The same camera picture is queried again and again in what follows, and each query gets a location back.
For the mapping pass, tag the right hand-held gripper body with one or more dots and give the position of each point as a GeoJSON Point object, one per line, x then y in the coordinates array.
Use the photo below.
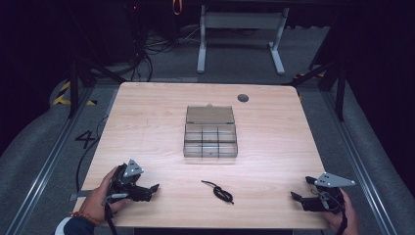
{"type": "Point", "coordinates": [329, 199]}

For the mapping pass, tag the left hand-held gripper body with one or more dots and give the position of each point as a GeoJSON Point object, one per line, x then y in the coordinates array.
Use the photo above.
{"type": "Point", "coordinates": [125, 181]}

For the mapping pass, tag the person's right hand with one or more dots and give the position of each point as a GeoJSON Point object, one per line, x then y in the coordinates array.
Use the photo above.
{"type": "Point", "coordinates": [349, 222]}

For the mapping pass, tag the person's left hand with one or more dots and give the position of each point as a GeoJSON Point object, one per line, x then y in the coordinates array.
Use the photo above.
{"type": "Point", "coordinates": [95, 204]}

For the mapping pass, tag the dark blue sleeve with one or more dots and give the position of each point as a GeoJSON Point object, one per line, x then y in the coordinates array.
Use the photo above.
{"type": "Point", "coordinates": [76, 226]}

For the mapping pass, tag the clear plastic compartment box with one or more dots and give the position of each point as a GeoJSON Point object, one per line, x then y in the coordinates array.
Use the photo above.
{"type": "Point", "coordinates": [210, 133]}

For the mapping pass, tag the black metal stand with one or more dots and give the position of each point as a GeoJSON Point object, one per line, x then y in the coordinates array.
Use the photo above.
{"type": "Point", "coordinates": [74, 84]}
{"type": "Point", "coordinates": [339, 84]}

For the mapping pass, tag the grey round table grommet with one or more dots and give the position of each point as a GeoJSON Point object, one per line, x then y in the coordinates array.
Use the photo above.
{"type": "Point", "coordinates": [243, 98]}

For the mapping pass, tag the yellow black hazard tape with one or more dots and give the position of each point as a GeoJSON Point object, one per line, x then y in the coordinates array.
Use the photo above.
{"type": "Point", "coordinates": [62, 94]}

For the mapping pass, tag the grey metal floor rail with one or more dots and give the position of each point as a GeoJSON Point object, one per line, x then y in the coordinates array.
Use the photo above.
{"type": "Point", "coordinates": [49, 166]}
{"type": "Point", "coordinates": [359, 160]}

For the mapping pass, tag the white metal desk frame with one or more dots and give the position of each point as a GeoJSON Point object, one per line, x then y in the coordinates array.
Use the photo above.
{"type": "Point", "coordinates": [239, 20]}

